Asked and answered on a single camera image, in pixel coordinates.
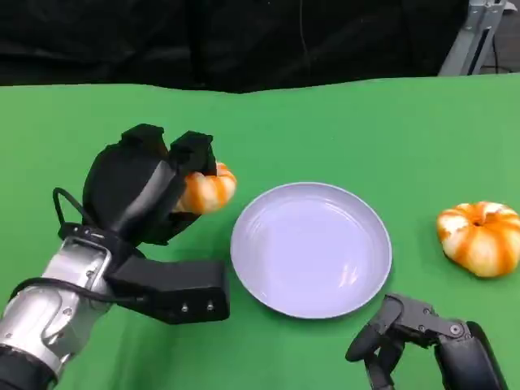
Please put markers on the orange white toy bread roll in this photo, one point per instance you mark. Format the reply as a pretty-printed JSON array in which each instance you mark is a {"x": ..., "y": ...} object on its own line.
[
  {"x": 211, "y": 191},
  {"x": 479, "y": 240}
]

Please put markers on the black backdrop curtain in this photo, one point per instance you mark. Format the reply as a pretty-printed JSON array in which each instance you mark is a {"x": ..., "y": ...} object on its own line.
[{"x": 219, "y": 40}]

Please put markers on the grey metal frame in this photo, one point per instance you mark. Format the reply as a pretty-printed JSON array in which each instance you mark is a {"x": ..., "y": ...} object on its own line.
[{"x": 475, "y": 38}]

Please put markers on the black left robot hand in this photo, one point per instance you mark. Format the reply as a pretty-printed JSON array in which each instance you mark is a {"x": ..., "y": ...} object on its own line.
[{"x": 138, "y": 195}]

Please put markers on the lilac plate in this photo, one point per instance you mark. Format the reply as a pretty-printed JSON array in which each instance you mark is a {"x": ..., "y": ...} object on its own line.
[{"x": 310, "y": 250}]

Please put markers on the green table cloth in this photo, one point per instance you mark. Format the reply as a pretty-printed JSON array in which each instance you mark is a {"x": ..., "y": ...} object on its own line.
[{"x": 325, "y": 134}]

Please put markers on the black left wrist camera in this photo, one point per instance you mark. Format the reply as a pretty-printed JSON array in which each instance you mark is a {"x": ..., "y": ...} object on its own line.
[{"x": 178, "y": 290}]

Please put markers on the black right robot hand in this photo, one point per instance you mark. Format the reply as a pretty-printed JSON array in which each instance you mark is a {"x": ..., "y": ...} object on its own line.
[{"x": 438, "y": 345}]

